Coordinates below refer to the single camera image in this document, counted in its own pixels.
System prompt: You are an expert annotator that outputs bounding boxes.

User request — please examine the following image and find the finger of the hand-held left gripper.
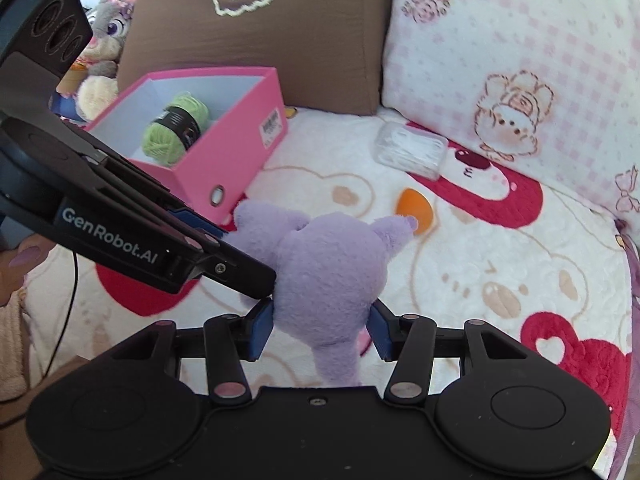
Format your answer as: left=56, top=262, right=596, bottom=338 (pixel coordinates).
left=191, top=240, right=278, bottom=300
left=166, top=207, right=230, bottom=242

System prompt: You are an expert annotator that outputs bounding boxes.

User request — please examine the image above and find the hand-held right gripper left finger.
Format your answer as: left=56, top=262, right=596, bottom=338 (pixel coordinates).
left=106, top=299, right=276, bottom=407

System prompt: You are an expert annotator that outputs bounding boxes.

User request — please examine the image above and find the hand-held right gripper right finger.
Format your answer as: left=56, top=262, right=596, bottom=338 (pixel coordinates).
left=365, top=299, right=532, bottom=407

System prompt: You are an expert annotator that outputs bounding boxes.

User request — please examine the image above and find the pink cardboard box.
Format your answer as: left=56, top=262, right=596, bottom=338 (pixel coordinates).
left=85, top=66, right=289, bottom=223

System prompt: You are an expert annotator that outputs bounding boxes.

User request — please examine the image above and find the purple plush toy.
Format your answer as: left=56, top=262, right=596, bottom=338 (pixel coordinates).
left=232, top=200, right=418, bottom=388

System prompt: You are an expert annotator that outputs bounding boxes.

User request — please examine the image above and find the green yarn skein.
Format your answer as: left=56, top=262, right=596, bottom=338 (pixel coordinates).
left=141, top=91, right=213, bottom=167

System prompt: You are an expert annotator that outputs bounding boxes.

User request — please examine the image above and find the clear floss pick box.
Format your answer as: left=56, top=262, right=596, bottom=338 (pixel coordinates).
left=372, top=122, right=448, bottom=181

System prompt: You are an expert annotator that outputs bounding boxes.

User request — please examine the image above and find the person's left hand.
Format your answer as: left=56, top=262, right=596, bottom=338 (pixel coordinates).
left=0, top=244, right=60, bottom=294

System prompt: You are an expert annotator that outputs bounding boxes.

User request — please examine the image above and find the orange makeup sponge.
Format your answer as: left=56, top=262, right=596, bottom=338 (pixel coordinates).
left=395, top=188, right=435, bottom=236

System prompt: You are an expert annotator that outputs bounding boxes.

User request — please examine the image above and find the printed bear blanket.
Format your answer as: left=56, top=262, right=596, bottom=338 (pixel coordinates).
left=20, top=106, right=640, bottom=461

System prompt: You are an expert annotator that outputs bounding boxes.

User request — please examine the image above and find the cream fleece cloth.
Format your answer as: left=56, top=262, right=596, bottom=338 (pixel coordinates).
left=0, top=287, right=28, bottom=401

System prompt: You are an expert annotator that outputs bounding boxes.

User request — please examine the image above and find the grey rabbit plush toy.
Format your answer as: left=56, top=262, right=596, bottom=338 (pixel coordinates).
left=65, top=0, right=156, bottom=81

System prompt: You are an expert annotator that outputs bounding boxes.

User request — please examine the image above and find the brown embroidered pillow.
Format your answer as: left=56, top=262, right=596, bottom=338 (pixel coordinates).
left=117, top=0, right=396, bottom=117

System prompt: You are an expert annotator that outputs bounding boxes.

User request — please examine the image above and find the pink plaid rabbit pillow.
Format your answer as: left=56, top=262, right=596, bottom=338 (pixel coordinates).
left=382, top=0, right=640, bottom=221

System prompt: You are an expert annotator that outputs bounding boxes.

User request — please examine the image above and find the black cable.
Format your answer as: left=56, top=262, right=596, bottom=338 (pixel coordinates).
left=45, top=252, right=79, bottom=378

